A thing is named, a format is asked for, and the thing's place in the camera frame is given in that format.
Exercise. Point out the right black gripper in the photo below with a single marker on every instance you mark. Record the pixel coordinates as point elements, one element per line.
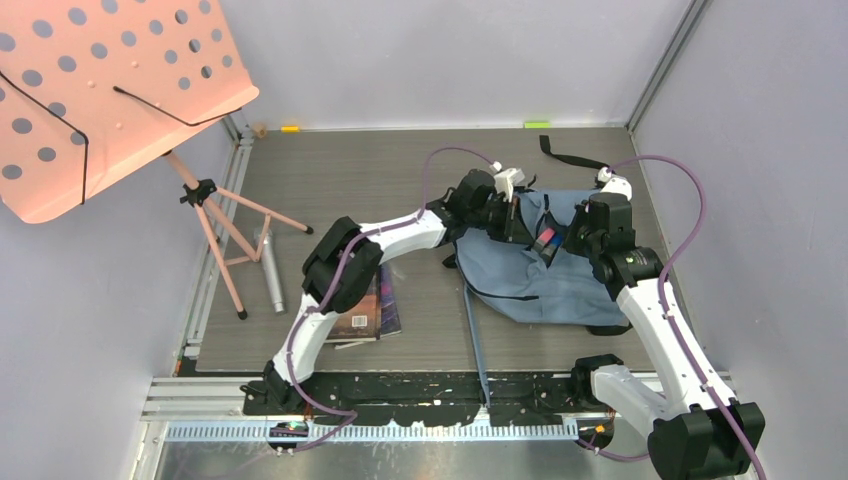
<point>580,216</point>

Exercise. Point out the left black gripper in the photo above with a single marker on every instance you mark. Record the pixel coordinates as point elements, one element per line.
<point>514,228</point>

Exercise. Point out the pink eraser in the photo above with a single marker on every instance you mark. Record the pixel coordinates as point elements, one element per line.
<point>543,239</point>

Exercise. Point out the light blue backpack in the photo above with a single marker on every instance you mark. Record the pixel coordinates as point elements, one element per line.
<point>517,282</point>

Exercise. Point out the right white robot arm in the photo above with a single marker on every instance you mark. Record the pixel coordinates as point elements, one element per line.
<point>695,427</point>

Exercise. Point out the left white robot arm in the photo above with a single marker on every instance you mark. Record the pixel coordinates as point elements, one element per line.
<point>340,269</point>

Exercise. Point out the purple cover book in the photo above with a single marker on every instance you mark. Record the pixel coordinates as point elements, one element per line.
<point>390,319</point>

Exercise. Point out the dark sunset cover book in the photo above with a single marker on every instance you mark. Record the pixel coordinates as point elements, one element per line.
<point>360,324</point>

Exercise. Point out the silver metal cylinder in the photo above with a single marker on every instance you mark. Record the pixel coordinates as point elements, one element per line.
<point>270,269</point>

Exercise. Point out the pink perforated music stand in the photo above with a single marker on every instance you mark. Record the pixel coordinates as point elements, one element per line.
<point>92,91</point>

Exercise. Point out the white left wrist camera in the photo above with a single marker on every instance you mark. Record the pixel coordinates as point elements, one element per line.
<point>506,180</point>

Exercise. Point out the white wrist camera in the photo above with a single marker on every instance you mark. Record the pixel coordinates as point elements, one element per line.
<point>506,180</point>
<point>607,181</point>

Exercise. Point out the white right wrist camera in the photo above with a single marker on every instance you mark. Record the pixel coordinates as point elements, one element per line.
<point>607,181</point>

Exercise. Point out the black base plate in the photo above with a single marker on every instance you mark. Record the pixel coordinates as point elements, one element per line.
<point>435,399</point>

